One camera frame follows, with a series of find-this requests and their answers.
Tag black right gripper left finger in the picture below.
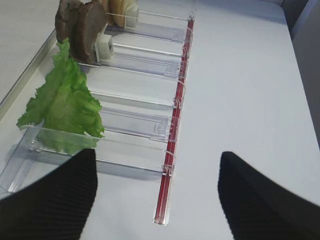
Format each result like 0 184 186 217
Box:
0 149 98 240

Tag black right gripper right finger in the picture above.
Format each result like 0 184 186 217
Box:
217 151 320 240

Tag green lettuce leaf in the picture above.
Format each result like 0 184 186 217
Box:
16 39 105 154

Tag rear brown meat patty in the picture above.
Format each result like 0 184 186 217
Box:
54 0 84 43

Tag brown meat patty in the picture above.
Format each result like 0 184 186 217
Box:
54 0 84 43
70 0 107 64

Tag front brown meat patty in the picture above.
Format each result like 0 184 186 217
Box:
70 0 107 64

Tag clear acrylic right rack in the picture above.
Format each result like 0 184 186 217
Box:
0 0 198 225

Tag white pusher block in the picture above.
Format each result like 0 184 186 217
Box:
124 3 139 28
95 34 114 63

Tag front bun half right rack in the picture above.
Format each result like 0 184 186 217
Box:
108 0 136 28

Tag white rear pusher block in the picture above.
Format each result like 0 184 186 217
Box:
124 3 139 28

